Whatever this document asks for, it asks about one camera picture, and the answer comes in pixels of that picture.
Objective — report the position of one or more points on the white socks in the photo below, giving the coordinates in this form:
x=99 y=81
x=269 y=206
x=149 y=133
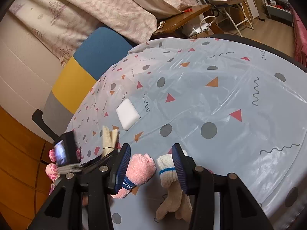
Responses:
x=176 y=201

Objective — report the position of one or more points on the black camera with screen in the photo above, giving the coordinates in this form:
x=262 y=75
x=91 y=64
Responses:
x=66 y=149

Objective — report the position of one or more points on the patterned beige curtain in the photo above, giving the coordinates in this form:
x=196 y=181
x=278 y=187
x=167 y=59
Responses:
x=62 y=25

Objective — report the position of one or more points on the pink fabric couch cover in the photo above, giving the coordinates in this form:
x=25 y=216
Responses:
x=300 y=34

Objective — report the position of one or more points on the cream mesh cloth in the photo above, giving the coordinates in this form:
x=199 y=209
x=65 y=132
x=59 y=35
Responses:
x=109 y=139

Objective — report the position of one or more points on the patterned light blue tablecloth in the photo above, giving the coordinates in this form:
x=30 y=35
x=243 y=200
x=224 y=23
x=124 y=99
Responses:
x=233 y=108

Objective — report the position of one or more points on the wooden side table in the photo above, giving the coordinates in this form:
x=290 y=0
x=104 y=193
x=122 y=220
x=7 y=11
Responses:
x=194 y=23

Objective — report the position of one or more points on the multicolour upholstered chair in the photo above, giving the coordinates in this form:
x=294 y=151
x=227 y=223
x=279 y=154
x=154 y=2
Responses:
x=101 y=50

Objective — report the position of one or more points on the white foam sponge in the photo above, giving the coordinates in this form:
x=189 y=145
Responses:
x=127 y=114

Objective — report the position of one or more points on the pink towel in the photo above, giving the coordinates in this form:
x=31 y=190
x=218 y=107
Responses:
x=139 y=171

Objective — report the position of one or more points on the blue folding chair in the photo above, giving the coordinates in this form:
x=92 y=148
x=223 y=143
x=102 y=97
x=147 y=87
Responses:
x=237 y=12

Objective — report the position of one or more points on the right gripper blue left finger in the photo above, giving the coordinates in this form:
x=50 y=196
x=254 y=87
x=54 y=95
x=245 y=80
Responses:
x=119 y=168

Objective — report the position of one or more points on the pink spotted plush toy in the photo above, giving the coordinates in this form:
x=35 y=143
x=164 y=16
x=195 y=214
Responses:
x=52 y=170

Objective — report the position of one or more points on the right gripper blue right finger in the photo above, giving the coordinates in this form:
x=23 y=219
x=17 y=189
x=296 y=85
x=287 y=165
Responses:
x=184 y=166

